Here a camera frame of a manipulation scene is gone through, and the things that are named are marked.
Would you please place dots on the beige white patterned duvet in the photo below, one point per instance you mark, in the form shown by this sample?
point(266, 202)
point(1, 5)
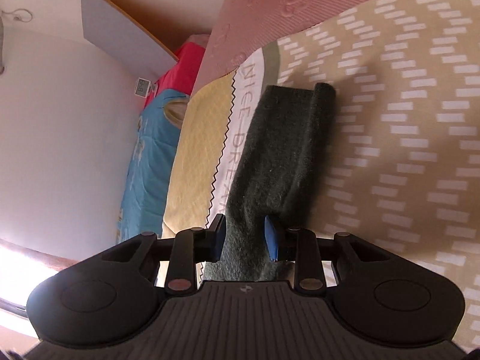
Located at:
point(403, 164)

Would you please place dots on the dark green knitted sweater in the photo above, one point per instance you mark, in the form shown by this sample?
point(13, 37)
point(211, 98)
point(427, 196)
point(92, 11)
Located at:
point(276, 179)

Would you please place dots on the pink striped blanket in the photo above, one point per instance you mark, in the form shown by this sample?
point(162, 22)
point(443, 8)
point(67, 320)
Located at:
point(244, 26)

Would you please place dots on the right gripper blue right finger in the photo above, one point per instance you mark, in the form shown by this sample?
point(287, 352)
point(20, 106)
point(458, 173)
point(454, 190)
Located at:
point(299, 246)

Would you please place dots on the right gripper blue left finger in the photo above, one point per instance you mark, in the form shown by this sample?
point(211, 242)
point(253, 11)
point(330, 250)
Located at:
point(192, 246)

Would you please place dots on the small white digital clock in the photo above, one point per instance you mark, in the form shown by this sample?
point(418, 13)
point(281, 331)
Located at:
point(142, 88)

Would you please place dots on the red bed sheet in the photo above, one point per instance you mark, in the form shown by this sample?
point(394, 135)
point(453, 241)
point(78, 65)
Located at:
point(183, 75)

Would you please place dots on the wooden grey headboard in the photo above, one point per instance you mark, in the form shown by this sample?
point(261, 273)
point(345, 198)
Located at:
point(119, 35)

